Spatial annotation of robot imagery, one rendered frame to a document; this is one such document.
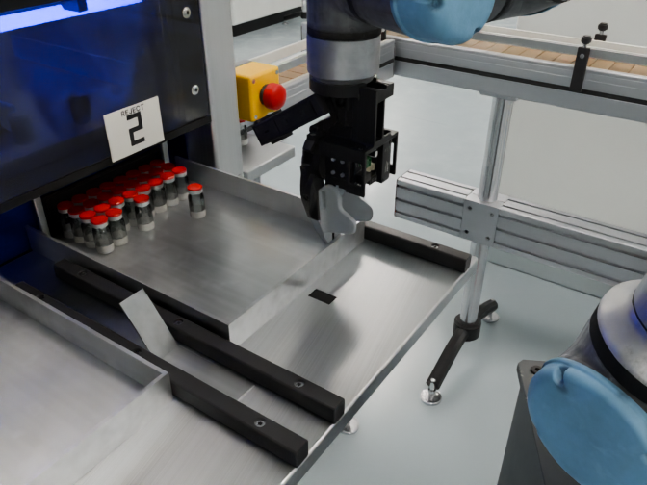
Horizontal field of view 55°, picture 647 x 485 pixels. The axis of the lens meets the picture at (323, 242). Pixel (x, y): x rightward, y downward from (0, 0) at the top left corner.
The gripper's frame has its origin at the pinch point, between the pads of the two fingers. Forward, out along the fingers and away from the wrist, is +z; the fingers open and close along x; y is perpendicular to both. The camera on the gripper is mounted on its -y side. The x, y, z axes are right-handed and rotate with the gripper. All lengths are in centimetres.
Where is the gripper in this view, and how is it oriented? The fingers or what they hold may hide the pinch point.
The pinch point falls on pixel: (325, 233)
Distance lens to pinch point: 75.9
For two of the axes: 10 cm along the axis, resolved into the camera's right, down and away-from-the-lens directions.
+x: 5.7, -4.4, 7.0
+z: 0.0, 8.5, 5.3
